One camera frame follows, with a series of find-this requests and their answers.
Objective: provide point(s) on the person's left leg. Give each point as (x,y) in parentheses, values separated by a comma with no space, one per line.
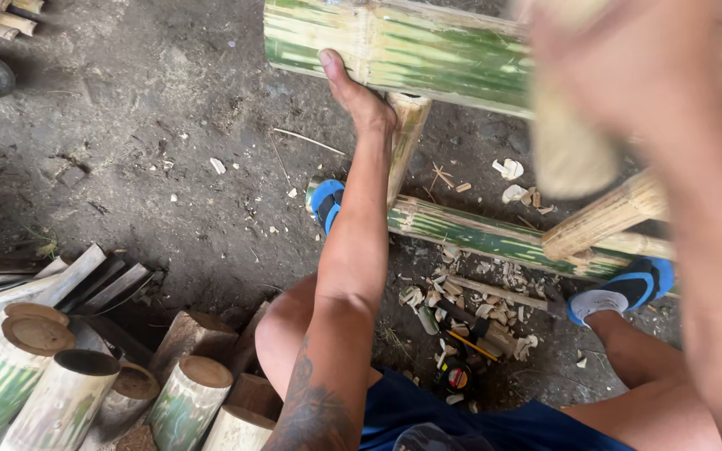
(286,338)

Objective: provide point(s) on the pale bamboo upright post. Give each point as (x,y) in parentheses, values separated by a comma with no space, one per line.
(406,141)

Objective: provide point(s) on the heap of flat bamboo slats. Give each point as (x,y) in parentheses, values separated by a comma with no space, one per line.
(66,285)

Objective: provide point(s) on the black yellow tape measure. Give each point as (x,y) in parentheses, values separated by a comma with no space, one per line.
(456,377)

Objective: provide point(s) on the pale wooden mallet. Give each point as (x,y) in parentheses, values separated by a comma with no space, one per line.
(571,153)

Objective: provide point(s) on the person's right hand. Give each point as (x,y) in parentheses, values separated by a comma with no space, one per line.
(637,56)

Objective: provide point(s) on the person's left hand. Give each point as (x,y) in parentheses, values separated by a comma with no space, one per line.
(364,106)

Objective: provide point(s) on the person's leg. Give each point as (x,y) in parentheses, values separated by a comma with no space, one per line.
(286,338)
(637,388)

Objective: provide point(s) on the white wood chip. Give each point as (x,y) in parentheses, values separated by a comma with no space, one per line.
(509,168)
(217,165)
(514,193)

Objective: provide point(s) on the thick green bamboo beam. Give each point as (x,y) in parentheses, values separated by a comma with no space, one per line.
(436,53)

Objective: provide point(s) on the person's right fingers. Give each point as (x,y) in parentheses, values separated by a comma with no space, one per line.
(561,56)

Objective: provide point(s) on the long green bamboo rail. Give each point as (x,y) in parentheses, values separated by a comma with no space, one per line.
(480,235)

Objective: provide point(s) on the thin dry twig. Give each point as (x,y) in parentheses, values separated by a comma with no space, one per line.
(308,141)

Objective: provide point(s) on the yellow pencil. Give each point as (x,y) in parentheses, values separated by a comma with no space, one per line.
(472,345)

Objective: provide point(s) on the blue black sandal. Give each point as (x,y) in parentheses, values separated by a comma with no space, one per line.
(630,288)
(326,203)

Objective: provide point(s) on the blue shorts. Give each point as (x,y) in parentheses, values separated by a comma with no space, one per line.
(461,419)

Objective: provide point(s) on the heap of cut bamboo sections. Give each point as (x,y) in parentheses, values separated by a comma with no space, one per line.
(54,388)

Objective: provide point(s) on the pile of wood shavings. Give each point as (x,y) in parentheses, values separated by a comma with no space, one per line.
(492,313)

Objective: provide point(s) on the pale slanted bamboo brace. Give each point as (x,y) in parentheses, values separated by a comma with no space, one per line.
(605,213)

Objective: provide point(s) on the thin bamboo strip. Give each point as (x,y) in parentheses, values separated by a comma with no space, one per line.
(499,292)

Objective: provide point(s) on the small green bamboo offcut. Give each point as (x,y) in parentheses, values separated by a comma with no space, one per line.
(428,321)

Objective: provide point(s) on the stack of short bamboo pieces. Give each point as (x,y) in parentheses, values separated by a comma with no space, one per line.
(0,15)

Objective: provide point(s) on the person's right leg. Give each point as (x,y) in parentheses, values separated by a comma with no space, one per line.
(637,388)

